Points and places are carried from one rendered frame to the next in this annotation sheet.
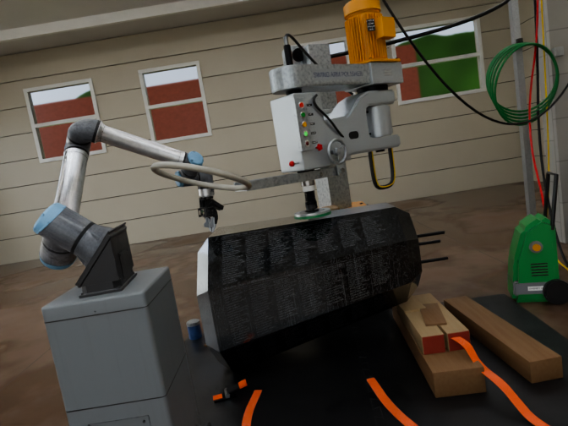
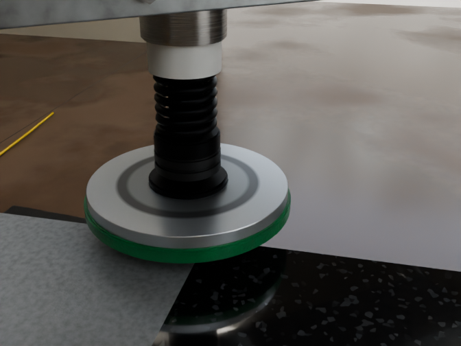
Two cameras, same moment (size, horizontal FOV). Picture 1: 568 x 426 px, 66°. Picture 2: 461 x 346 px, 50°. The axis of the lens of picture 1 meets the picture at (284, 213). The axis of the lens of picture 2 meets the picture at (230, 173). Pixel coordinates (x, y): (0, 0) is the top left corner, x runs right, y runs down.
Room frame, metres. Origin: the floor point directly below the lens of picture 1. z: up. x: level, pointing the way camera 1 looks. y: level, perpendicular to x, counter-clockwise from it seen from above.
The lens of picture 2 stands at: (2.99, -0.02, 1.17)
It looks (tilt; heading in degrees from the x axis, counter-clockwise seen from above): 27 degrees down; 192
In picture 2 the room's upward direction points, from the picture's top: 1 degrees clockwise
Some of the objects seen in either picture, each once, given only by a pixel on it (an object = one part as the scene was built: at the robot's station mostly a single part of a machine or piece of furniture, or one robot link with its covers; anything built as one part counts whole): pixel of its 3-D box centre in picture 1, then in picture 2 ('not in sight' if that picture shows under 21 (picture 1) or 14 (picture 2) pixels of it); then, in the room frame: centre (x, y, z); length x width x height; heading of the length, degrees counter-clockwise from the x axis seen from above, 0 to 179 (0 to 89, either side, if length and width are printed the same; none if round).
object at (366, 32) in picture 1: (367, 34); not in sight; (2.92, -0.71, 1.94); 0.31 x 0.28 x 0.40; 36
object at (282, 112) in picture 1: (311, 134); not in sight; (2.59, -0.23, 1.36); 0.36 x 0.22 x 0.45; 126
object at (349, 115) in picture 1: (350, 131); not in sight; (2.76, -0.49, 1.35); 0.74 x 0.23 x 0.49; 126
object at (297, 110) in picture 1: (302, 124); not in sight; (2.41, -0.17, 1.41); 0.08 x 0.03 x 0.28; 126
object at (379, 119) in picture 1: (376, 122); not in sight; (2.93, -0.70, 1.39); 0.19 x 0.19 x 0.20
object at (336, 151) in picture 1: (333, 152); not in sight; (2.52, -0.33, 1.24); 0.15 x 0.10 x 0.15; 126
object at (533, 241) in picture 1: (532, 237); not in sight; (2.99, -1.69, 0.43); 0.35 x 0.35 x 0.87; 71
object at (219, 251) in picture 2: (312, 212); (188, 188); (2.54, -0.16, 0.91); 0.22 x 0.22 x 0.04
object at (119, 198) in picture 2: (312, 211); (188, 185); (2.54, -0.16, 0.92); 0.21 x 0.21 x 0.01
